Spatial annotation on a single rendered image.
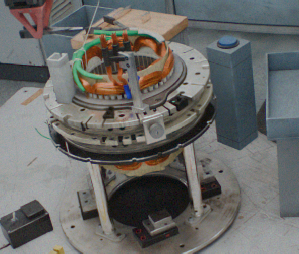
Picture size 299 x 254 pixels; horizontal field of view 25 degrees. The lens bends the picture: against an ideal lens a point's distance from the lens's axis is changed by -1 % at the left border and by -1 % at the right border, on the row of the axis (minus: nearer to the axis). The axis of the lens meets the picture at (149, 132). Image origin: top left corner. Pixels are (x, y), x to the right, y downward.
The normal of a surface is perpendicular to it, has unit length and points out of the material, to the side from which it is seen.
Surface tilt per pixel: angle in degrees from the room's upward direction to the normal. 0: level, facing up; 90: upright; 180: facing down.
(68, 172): 0
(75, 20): 90
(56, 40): 90
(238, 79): 90
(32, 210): 0
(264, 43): 0
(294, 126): 90
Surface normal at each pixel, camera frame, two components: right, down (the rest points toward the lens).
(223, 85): -0.70, 0.48
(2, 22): -0.41, 0.55
